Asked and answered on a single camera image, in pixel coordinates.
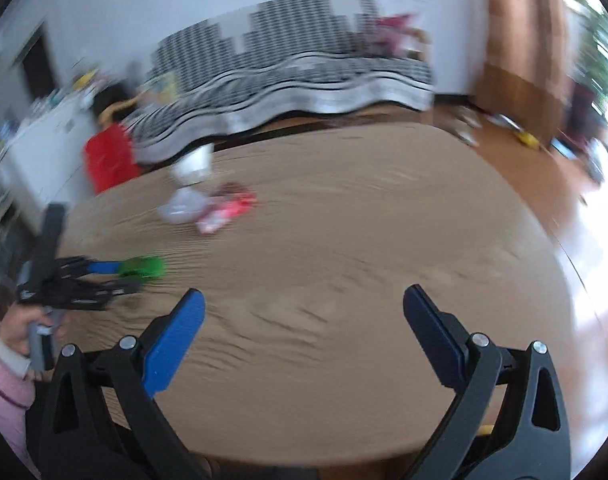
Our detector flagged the white paper cup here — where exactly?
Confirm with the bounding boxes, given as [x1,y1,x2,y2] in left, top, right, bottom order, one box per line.
[171,142,215,187]

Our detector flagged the red bag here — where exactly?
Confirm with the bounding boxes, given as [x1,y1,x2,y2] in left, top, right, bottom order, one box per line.
[83,124,144,196]

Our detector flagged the person's left forearm pink sleeve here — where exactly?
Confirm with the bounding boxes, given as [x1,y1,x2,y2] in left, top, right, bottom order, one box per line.
[0,331,41,478]

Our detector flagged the clear plastic wrapper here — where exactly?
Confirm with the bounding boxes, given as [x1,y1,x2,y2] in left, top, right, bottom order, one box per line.
[156,187,209,225]

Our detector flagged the brown wooden door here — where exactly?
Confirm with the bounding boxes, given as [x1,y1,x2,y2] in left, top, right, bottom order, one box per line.
[476,0,574,133]

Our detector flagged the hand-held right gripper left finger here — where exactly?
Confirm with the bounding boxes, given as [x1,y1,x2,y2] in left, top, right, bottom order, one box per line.
[25,288,209,480]

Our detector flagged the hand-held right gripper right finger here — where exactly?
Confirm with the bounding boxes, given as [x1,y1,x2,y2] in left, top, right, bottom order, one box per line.
[401,284,572,480]

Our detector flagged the white cabinet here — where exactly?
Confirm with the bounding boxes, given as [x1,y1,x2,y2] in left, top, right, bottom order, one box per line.
[0,92,102,233]

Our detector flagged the green plastic wrapper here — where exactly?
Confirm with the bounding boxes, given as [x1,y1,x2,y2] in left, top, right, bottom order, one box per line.
[118,256,165,280]

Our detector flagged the pink cloth item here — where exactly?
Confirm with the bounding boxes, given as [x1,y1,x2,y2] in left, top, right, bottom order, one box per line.
[371,12,432,58]

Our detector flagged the black white patterned blanket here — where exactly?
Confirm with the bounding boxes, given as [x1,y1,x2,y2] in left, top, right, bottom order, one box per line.
[124,52,435,163]

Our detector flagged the person's left hand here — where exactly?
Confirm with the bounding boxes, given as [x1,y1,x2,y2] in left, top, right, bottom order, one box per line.
[0,302,69,358]

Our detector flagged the red snack wrapper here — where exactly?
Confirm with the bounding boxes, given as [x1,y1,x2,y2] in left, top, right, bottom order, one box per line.
[195,183,257,235]

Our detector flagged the sofa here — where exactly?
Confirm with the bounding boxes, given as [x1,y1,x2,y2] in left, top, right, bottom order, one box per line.
[121,0,435,163]

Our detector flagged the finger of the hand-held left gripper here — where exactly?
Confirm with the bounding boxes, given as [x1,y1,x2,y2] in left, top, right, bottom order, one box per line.
[59,280,146,312]
[58,256,124,278]

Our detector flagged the green plant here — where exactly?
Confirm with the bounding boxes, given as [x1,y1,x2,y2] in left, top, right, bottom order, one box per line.
[566,0,608,96]

